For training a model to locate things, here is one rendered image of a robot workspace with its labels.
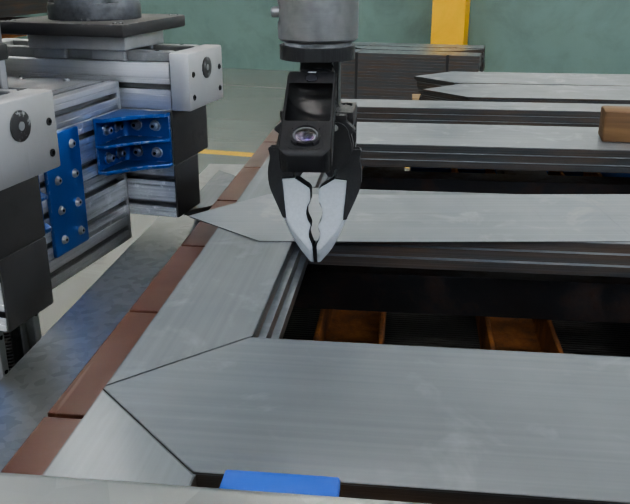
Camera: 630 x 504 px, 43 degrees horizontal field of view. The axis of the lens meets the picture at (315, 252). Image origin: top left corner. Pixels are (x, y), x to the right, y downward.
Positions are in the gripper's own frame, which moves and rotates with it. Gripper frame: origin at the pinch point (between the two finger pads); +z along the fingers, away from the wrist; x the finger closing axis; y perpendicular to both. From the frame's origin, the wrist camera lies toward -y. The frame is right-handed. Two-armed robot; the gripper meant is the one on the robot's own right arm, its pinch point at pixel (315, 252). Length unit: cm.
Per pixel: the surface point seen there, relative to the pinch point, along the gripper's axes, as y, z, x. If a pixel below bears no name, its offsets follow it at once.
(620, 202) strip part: 24.5, 1.0, -35.4
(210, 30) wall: 776, 48, 201
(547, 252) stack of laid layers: 8.5, 2.2, -24.2
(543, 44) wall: 718, 52, -134
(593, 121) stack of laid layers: 86, 3, -45
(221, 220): 11.6, 0.9, 12.2
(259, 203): 18.6, 0.9, 9.0
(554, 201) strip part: 24.0, 1.0, -27.3
